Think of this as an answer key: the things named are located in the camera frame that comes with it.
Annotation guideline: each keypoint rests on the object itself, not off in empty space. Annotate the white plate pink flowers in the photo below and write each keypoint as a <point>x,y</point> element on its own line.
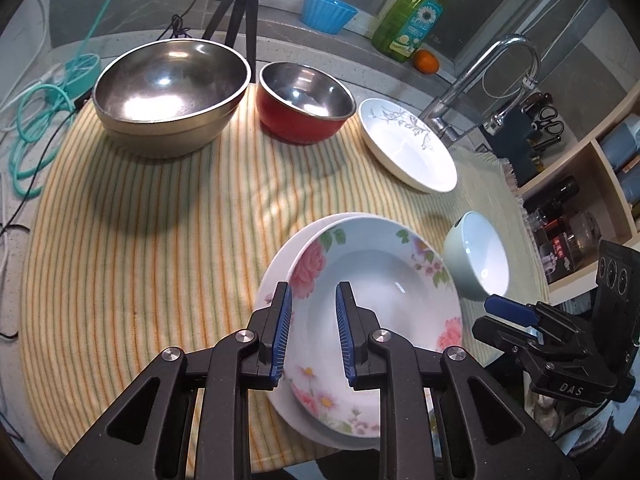
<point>281,398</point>

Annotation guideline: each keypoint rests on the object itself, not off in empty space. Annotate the yellow striped cloth mat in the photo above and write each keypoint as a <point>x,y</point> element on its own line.
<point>128,255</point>

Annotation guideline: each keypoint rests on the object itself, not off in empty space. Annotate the pale green ceramic bowl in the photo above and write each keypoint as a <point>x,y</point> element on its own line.
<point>475,258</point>

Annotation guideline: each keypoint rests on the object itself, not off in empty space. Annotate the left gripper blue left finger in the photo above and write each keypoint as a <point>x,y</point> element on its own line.
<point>145,432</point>

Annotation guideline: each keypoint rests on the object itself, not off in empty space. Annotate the small orange fruit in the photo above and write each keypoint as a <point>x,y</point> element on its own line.
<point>425,62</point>

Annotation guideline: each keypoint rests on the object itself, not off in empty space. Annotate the black mini tripod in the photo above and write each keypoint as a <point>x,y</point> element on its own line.
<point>241,10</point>

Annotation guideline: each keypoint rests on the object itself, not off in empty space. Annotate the dark jar on shelf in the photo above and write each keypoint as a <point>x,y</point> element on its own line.
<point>565,237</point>

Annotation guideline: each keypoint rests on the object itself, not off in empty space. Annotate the white plate grey branch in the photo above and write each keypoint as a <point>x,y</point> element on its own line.
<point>406,147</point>

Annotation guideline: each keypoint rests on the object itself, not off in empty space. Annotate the green dish soap bottle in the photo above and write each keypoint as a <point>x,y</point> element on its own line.
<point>405,26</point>

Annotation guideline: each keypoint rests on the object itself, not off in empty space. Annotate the white plate red peonies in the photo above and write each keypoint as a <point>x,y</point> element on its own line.
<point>393,273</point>

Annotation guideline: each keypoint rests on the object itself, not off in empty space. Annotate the red steel bowl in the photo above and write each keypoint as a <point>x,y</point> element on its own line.
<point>301,104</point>

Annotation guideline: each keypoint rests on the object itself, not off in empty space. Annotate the gloved right hand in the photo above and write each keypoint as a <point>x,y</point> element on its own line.
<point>567,424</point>

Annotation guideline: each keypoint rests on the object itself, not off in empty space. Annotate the blue ribbed silicone cup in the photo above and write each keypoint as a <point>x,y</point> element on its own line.
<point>327,16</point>

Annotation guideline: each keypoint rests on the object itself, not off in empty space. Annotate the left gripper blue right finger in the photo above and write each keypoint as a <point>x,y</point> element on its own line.
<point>442,415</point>

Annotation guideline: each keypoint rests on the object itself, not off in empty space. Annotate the large steel mixing bowl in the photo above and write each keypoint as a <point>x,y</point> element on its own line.
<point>170,98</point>

